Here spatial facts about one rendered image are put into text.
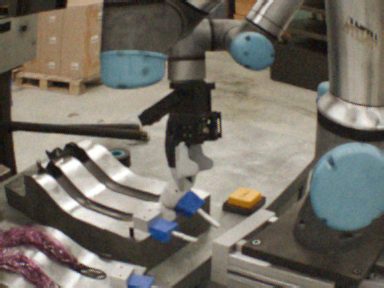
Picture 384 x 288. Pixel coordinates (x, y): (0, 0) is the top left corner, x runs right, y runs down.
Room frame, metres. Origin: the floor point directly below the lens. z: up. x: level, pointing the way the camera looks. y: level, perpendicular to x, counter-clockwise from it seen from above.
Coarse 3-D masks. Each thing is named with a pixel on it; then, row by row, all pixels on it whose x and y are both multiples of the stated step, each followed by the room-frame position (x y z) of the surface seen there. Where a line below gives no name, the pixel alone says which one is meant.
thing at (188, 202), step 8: (168, 184) 1.04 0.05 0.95; (184, 184) 1.05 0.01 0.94; (192, 184) 1.06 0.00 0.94; (168, 192) 1.03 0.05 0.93; (176, 192) 1.03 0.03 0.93; (184, 192) 1.03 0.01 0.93; (192, 192) 1.05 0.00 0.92; (160, 200) 1.05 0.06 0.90; (168, 200) 1.04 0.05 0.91; (176, 200) 1.02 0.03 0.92; (184, 200) 1.03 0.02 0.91; (192, 200) 1.04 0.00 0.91; (200, 200) 1.04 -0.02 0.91; (168, 208) 1.05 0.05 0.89; (176, 208) 1.04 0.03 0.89; (184, 208) 1.02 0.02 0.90; (192, 208) 1.02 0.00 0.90; (200, 208) 1.04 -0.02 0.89; (192, 216) 1.03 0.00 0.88; (208, 216) 1.02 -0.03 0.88; (216, 224) 1.01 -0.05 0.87
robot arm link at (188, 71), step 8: (168, 64) 1.08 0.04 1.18; (176, 64) 1.06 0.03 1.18; (184, 64) 1.06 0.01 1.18; (192, 64) 1.06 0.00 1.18; (200, 64) 1.07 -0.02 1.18; (168, 72) 1.08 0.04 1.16; (176, 72) 1.06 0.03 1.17; (184, 72) 1.05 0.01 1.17; (192, 72) 1.05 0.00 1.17; (200, 72) 1.06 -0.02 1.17; (176, 80) 1.06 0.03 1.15; (184, 80) 1.05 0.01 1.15; (192, 80) 1.06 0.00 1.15; (200, 80) 1.07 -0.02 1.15
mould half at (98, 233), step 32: (64, 160) 1.18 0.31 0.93; (96, 160) 1.22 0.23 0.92; (32, 192) 1.08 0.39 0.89; (64, 192) 1.07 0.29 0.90; (96, 192) 1.11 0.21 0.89; (160, 192) 1.12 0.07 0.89; (64, 224) 1.02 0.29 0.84; (96, 224) 0.96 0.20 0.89; (128, 224) 0.96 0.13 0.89; (192, 224) 1.05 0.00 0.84; (128, 256) 0.91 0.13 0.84; (160, 256) 0.95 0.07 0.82
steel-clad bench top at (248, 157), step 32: (160, 128) 1.74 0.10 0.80; (224, 128) 1.73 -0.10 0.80; (256, 128) 1.74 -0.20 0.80; (160, 160) 1.49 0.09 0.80; (224, 160) 1.49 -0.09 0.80; (256, 160) 1.48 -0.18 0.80; (288, 160) 1.48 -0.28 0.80; (0, 192) 1.23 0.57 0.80; (224, 192) 1.29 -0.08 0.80; (224, 224) 1.13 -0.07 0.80; (192, 256) 0.98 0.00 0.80
